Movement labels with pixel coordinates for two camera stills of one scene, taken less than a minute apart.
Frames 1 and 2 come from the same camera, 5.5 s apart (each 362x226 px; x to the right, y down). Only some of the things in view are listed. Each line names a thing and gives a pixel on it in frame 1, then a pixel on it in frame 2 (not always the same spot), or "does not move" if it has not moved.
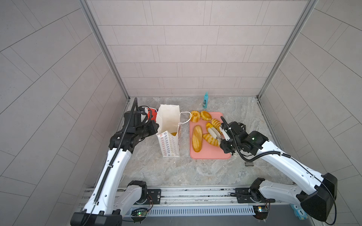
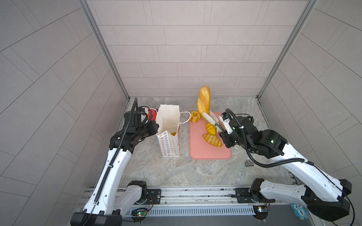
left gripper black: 153,130 does not move
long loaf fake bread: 197,138 → 203,102
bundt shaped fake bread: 195,116 does not move
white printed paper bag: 168,130 does not move
